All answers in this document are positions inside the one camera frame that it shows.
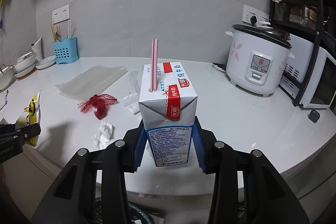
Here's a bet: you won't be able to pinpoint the blue white milk carton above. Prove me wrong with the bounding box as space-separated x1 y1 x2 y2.
139 39 198 167

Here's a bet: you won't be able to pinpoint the white microwave oven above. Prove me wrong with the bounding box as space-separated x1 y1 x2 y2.
280 34 335 109

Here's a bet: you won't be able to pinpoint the stacked white bowls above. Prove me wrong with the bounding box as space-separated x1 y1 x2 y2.
14 52 37 79

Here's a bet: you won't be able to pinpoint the white socket near cooker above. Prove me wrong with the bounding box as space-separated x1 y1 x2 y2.
241 5 269 26

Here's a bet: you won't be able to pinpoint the blue utensil holder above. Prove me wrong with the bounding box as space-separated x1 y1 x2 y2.
52 37 79 64

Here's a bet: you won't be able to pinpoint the patterned shallow plate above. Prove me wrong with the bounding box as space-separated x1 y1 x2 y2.
35 55 56 70

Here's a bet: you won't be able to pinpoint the yellow white snack bag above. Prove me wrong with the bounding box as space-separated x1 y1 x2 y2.
15 92 41 147

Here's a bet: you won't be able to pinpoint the white tissue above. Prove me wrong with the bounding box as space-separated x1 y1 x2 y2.
93 121 114 149

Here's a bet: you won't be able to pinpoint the white double wall socket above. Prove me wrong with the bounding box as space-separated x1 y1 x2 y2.
52 5 70 24

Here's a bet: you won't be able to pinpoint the white bowl with handle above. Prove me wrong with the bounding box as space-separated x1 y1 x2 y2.
0 64 14 90

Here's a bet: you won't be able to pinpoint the teal lined trash basket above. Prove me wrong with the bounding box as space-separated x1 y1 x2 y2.
93 197 155 224

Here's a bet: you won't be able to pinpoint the purple edged dish cloth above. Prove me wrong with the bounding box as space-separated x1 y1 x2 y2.
0 90 9 110

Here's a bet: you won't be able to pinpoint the clear bubble wrap sheet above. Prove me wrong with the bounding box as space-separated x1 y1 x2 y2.
56 65 128 102

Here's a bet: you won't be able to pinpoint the clear white plastic pouch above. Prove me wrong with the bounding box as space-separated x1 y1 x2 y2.
122 93 140 114

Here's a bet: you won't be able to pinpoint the red mesh net bag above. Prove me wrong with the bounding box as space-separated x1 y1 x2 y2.
78 94 118 120

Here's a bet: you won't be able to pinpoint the white rice cooker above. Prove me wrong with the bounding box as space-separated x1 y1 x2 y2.
226 22 295 97

